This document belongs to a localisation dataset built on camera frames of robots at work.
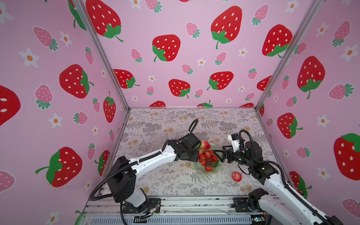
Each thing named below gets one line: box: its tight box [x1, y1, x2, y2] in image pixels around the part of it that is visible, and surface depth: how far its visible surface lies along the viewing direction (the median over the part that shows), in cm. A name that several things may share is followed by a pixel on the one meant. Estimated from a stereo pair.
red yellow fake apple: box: [232, 171, 243, 183], surface depth 82 cm
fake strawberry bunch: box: [198, 149, 220, 172], surface depth 85 cm
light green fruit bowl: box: [191, 142, 225, 176], surface depth 87 cm
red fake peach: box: [200, 139, 211, 150], surface depth 91 cm
